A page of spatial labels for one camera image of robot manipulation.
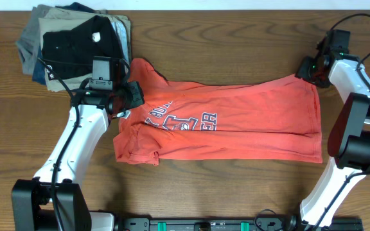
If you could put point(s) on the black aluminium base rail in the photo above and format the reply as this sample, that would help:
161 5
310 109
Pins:
265 222

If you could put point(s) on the red soccer t-shirt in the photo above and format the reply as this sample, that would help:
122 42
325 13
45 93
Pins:
179 120

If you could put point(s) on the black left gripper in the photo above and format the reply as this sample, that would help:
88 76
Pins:
139 100

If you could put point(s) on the khaki folded garment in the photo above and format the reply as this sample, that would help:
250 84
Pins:
74 83

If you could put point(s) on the black folded polo shirt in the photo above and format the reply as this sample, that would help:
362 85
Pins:
70 53

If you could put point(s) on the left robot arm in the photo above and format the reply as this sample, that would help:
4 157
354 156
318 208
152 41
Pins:
53 199

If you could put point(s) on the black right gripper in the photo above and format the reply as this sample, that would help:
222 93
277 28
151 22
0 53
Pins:
304 72

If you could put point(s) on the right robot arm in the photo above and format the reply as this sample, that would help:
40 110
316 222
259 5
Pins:
348 143

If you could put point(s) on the light blue folded garment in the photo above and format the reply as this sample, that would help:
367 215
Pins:
122 26

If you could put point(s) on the grey folded garment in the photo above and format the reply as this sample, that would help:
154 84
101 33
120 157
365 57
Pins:
29 41

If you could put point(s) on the navy folded garment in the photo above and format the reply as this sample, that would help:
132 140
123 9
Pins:
56 18

